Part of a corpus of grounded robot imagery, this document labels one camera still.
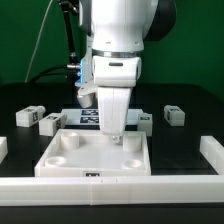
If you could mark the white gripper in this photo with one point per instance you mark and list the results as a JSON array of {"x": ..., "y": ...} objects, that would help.
[{"x": 115, "y": 78}]

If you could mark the white square tabletop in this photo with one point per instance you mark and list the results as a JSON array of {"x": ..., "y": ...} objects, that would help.
[{"x": 89, "y": 153}]

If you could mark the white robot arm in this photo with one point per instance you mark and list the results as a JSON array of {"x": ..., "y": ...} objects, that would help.
[{"x": 118, "y": 30}]

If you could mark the white right fence block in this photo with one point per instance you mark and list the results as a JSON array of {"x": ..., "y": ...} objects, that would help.
[{"x": 213, "y": 152}]

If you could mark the white fence block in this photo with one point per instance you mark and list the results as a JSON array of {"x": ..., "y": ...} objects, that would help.
[
  {"x": 213, "y": 152},
  {"x": 3, "y": 148}
]

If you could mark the white left fence block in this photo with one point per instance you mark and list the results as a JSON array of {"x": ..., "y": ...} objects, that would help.
[{"x": 3, "y": 148}]

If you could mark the white marker base plate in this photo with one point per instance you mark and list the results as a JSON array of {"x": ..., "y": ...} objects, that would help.
[{"x": 91, "y": 117}]

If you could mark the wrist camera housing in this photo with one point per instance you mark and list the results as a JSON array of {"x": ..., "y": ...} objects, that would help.
[{"x": 87, "y": 94}]

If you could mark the white front fence wall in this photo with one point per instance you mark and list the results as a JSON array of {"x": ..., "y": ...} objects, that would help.
[{"x": 111, "y": 190}]

